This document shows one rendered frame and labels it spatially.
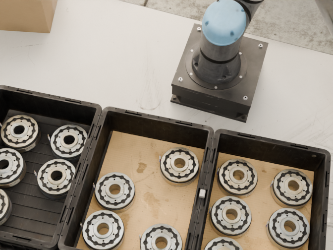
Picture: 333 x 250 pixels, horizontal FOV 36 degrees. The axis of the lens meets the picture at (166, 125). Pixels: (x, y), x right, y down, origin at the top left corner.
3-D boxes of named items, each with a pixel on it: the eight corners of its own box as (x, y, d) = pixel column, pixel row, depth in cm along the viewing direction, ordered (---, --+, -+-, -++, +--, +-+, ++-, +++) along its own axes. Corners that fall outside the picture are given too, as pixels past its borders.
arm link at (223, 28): (192, 52, 149) (195, 21, 137) (211, 20, 155) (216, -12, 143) (230, 67, 147) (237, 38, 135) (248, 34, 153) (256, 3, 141)
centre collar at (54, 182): (49, 166, 134) (48, 165, 133) (68, 168, 134) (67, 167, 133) (45, 184, 131) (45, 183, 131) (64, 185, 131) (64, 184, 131)
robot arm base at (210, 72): (204, 37, 164) (207, 17, 155) (248, 56, 161) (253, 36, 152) (183, 72, 157) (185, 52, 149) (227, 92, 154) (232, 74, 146)
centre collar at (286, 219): (280, 216, 128) (280, 215, 128) (299, 219, 128) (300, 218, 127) (278, 234, 126) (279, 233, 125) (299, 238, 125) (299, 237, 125)
